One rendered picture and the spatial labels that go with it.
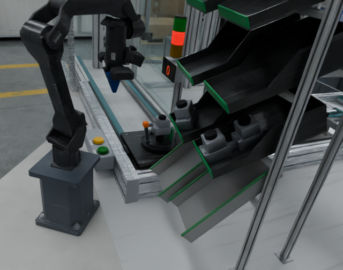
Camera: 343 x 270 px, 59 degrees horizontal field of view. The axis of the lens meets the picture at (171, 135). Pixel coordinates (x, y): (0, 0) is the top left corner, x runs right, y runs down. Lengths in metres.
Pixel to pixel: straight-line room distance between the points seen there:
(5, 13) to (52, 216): 5.44
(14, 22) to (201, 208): 5.71
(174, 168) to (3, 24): 5.53
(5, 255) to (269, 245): 0.77
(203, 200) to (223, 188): 0.06
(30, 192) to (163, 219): 0.46
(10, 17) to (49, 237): 5.49
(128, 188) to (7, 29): 5.45
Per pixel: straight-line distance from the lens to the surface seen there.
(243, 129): 0.70
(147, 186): 1.06
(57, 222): 1.00
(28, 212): 1.08
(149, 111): 1.50
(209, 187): 0.86
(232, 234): 1.05
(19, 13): 6.26
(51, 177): 0.88
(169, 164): 0.98
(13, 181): 1.21
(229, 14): 0.62
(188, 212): 0.86
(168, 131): 1.15
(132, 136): 1.23
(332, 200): 1.38
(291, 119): 0.66
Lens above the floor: 1.60
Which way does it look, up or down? 30 degrees down
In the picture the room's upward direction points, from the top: 8 degrees clockwise
